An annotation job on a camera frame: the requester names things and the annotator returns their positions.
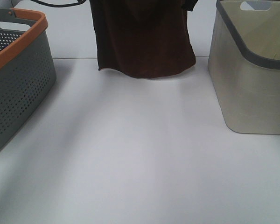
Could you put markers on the dark brown towel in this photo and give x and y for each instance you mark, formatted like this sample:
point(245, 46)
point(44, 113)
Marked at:
point(143, 38)

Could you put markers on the beige basket grey rim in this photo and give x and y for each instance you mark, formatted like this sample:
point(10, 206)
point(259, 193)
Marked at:
point(244, 64)

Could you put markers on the grey perforated basket orange rim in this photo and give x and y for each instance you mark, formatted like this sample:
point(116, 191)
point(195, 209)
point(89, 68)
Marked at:
point(27, 71)

